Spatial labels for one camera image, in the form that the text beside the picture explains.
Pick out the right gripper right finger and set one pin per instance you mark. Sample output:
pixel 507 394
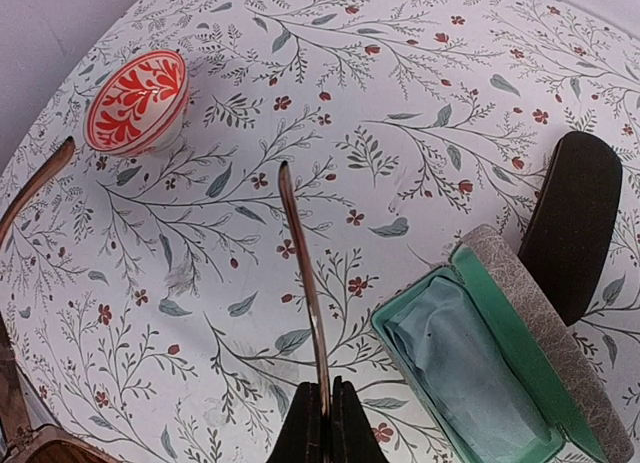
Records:
pixel 352 437

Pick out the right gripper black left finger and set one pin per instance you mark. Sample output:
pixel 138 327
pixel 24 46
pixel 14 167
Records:
pixel 299 440

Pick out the grey glasses case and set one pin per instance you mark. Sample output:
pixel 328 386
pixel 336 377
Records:
pixel 535 344

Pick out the brown sunglasses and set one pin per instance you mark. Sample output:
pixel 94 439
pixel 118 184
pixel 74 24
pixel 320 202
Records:
pixel 50 443

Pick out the black glasses case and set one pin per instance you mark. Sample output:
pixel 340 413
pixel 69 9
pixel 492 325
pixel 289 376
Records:
pixel 567 240

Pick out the floral tablecloth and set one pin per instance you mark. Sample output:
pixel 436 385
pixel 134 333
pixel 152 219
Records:
pixel 154 302

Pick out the red patterned bowl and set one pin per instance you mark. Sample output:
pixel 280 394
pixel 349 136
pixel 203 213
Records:
pixel 141 107

